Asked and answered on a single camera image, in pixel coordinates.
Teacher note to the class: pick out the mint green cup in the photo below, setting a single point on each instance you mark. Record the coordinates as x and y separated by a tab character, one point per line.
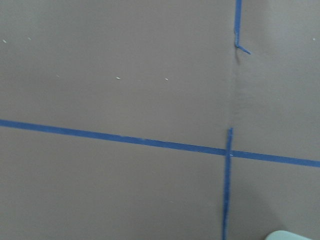
285	235

